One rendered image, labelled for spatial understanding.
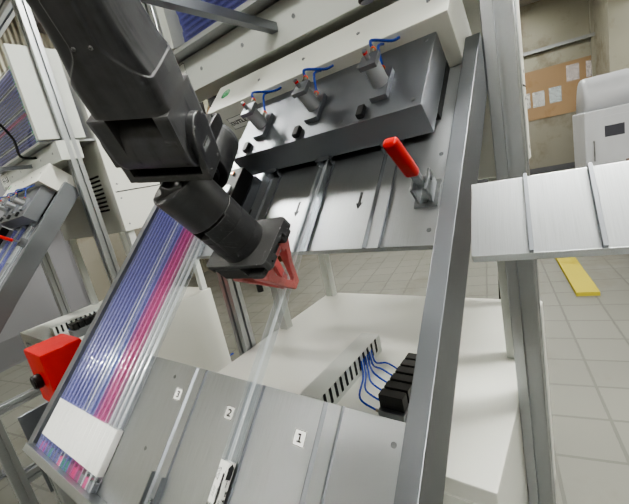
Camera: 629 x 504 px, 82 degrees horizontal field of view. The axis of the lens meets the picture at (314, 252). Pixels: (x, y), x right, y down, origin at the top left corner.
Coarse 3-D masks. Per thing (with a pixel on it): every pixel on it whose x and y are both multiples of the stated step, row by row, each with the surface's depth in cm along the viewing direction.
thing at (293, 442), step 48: (144, 384) 56; (192, 384) 50; (240, 384) 45; (144, 432) 50; (192, 432) 45; (288, 432) 38; (336, 432) 35; (384, 432) 33; (144, 480) 46; (192, 480) 42; (240, 480) 38; (288, 480) 35; (336, 480) 33; (384, 480) 31
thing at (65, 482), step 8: (24, 448) 62; (32, 448) 61; (32, 456) 60; (40, 456) 58; (40, 464) 57; (48, 464) 56; (48, 472) 55; (56, 472) 54; (64, 472) 54; (56, 480) 53; (64, 480) 52; (72, 480) 52; (64, 488) 51; (72, 488) 50; (80, 488) 50; (72, 496) 49; (80, 496) 48; (88, 496) 48; (96, 496) 49
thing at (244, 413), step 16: (320, 176) 54; (320, 192) 53; (304, 224) 51; (304, 240) 50; (288, 288) 47; (272, 320) 45; (272, 336) 44; (256, 368) 43; (256, 384) 42; (240, 416) 41; (240, 432) 40; (240, 448) 40
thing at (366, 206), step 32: (448, 96) 49; (448, 128) 46; (352, 160) 54; (384, 160) 50; (416, 160) 47; (288, 192) 59; (352, 192) 50; (384, 192) 47; (320, 224) 51; (352, 224) 47; (384, 224) 44; (416, 224) 42
